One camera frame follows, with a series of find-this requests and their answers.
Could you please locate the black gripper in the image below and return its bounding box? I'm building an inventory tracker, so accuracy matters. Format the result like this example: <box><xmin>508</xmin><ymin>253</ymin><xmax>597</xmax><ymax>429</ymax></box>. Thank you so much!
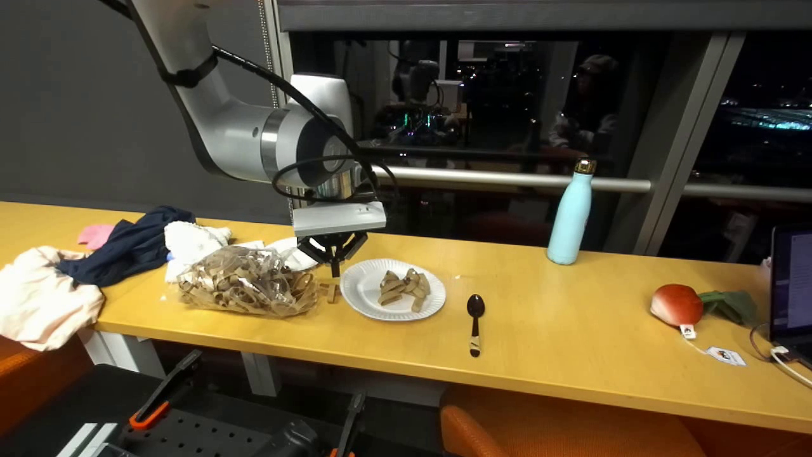
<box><xmin>296</xmin><ymin>232</ymin><xmax>370</xmax><ymax>279</ymax></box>

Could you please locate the tan rubber band pile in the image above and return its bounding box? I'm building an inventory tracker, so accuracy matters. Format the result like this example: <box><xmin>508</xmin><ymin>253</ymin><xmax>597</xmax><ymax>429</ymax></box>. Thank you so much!
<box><xmin>376</xmin><ymin>267</ymin><xmax>433</xmax><ymax>316</ymax></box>

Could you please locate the clear bag of snacks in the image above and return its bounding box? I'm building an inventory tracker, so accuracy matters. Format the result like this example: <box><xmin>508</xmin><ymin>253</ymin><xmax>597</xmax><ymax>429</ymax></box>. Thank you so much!
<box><xmin>175</xmin><ymin>245</ymin><xmax>326</xmax><ymax>321</ymax></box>

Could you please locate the white round ceramic plate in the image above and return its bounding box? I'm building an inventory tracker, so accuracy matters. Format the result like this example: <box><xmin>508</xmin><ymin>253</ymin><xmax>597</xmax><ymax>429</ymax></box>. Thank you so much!
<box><xmin>338</xmin><ymin>256</ymin><xmax>450</xmax><ymax>325</ymax></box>

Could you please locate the white crumpled cloth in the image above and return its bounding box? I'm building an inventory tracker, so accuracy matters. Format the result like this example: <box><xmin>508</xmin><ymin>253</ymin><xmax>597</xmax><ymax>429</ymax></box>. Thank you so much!
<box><xmin>162</xmin><ymin>218</ymin><xmax>235</xmax><ymax>285</ymax></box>

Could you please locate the white table support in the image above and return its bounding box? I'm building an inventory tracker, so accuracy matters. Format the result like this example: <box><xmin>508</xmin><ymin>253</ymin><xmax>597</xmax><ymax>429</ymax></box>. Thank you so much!
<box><xmin>79</xmin><ymin>328</ymin><xmax>167</xmax><ymax>379</ymax></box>
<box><xmin>238</xmin><ymin>352</ymin><xmax>281</xmax><ymax>402</ymax></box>

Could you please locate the black spoon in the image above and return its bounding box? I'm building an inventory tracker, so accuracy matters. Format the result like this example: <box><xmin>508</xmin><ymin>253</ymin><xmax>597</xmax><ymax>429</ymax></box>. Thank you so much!
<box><xmin>463</xmin><ymin>291</ymin><xmax>486</xmax><ymax>360</ymax></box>

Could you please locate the silver metal window railing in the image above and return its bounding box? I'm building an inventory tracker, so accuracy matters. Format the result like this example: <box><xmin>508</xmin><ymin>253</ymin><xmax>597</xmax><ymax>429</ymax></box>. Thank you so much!
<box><xmin>370</xmin><ymin>163</ymin><xmax>812</xmax><ymax>206</ymax></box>

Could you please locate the navy blue cloth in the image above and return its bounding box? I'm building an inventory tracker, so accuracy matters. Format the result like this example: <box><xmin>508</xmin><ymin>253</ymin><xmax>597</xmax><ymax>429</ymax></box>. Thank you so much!
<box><xmin>52</xmin><ymin>204</ymin><xmax>198</xmax><ymax>289</ymax></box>

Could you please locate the black perforated robot stand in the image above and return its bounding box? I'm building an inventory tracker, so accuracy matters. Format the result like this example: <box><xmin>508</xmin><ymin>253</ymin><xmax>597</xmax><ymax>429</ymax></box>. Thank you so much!
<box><xmin>0</xmin><ymin>363</ymin><xmax>281</xmax><ymax>457</ymax></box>

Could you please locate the light blue water bottle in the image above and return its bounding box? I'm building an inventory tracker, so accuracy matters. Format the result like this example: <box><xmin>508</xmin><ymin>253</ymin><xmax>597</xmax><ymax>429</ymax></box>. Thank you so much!
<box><xmin>546</xmin><ymin>157</ymin><xmax>599</xmax><ymax>270</ymax></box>

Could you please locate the pink sticky note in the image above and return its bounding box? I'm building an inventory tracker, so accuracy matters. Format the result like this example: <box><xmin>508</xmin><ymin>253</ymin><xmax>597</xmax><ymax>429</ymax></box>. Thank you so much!
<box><xmin>75</xmin><ymin>222</ymin><xmax>116</xmax><ymax>252</ymax></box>

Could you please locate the orange chair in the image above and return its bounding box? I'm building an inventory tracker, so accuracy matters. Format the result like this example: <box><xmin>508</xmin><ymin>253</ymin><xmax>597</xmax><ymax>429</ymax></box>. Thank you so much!
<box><xmin>439</xmin><ymin>403</ymin><xmax>708</xmax><ymax>457</ymax></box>

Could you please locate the pale pink cloth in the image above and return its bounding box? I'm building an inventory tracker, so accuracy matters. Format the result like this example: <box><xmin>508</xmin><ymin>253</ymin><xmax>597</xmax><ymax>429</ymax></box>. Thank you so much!
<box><xmin>0</xmin><ymin>245</ymin><xmax>107</xmax><ymax>352</ymax></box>

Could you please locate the red round plush toy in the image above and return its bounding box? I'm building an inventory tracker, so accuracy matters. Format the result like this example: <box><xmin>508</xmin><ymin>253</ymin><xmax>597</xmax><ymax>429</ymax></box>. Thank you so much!
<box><xmin>647</xmin><ymin>283</ymin><xmax>706</xmax><ymax>330</ymax></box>

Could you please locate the grey slanted window beam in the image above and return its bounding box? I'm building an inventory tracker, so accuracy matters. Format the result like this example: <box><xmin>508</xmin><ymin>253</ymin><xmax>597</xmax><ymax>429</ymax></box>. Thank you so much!
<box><xmin>632</xmin><ymin>33</ymin><xmax>746</xmax><ymax>256</ymax></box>

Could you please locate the green leaf-shaped cloth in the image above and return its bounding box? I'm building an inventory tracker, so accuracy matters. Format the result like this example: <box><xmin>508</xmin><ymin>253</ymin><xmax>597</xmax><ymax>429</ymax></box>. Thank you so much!
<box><xmin>697</xmin><ymin>289</ymin><xmax>762</xmax><ymax>330</ymax></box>

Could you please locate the white printed tag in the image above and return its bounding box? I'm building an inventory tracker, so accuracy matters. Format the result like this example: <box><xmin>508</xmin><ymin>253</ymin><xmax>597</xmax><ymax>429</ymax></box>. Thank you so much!
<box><xmin>708</xmin><ymin>344</ymin><xmax>748</xmax><ymax>371</ymax></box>

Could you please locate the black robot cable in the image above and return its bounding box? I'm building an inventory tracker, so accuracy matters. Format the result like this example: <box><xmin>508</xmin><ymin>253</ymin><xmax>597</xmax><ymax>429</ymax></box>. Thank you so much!
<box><xmin>210</xmin><ymin>46</ymin><xmax>400</xmax><ymax>209</ymax></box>

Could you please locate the black clamp with orange handle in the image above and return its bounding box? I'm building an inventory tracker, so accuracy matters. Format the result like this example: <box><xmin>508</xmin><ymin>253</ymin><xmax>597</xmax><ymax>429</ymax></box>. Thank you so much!
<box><xmin>123</xmin><ymin>347</ymin><xmax>205</xmax><ymax>434</ymax></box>
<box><xmin>326</xmin><ymin>392</ymin><xmax>368</xmax><ymax>457</ymax></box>

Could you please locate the white cable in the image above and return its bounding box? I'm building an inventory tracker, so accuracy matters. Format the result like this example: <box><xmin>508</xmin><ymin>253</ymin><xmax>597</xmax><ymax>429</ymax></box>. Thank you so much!
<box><xmin>746</xmin><ymin>325</ymin><xmax>812</xmax><ymax>392</ymax></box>

